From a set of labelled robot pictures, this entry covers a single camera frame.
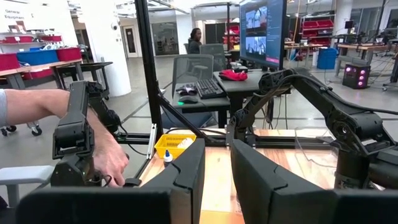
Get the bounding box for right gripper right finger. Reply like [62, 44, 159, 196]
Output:
[231, 139, 398, 224]

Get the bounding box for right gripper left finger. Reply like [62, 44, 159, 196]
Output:
[15, 138, 206, 224]

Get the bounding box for person's forearm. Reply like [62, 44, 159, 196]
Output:
[4, 88, 105, 147]

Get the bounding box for black cloth item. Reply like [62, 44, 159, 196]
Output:
[175, 83, 199, 96]

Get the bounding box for red fabric item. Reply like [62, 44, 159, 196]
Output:
[218, 68, 249, 82]

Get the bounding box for yellow plastic basket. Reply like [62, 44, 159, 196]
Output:
[154, 133, 198, 159]

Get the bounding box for grey keyboard desk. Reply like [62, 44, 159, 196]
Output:
[172, 90, 231, 129]

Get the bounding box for clear plastic container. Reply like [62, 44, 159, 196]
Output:
[292, 126, 341, 170]

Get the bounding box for black computer mouse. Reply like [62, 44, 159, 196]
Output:
[178, 95, 199, 105]

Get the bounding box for person's hand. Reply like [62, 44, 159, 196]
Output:
[93, 133, 130, 188]

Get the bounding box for black keyboard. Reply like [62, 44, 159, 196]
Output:
[195, 77, 227, 100]

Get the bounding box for grey mesh office chair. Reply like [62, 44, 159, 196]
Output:
[171, 54, 215, 94]
[199, 43, 227, 72]

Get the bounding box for grey monitor desk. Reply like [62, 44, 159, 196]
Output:
[213, 70, 280, 125]

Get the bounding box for seated person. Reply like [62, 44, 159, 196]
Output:
[187, 27, 203, 55]

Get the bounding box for black cart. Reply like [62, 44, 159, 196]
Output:
[57, 61, 114, 101]

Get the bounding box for computer tower pink lights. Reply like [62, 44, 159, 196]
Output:
[342, 63, 372, 90]

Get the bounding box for blue barrel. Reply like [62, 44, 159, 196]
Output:
[317, 47, 339, 70]

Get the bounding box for large computer monitor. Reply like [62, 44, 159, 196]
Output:
[238, 0, 289, 71]

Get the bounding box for red storage bin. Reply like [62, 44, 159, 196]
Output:
[55, 47, 83, 62]
[0, 52, 20, 72]

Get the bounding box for wooden workbench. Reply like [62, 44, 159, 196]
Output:
[336, 43, 393, 77]
[0, 58, 84, 91]

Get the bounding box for shelf with red bins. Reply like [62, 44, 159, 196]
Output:
[299, 18, 336, 47]

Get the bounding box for blue storage bin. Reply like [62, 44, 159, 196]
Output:
[16, 49, 60, 66]

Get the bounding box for white frame bracket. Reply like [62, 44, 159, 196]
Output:
[146, 123, 158, 160]

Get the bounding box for black aluminium frame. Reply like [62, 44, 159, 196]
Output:
[116, 0, 340, 149]

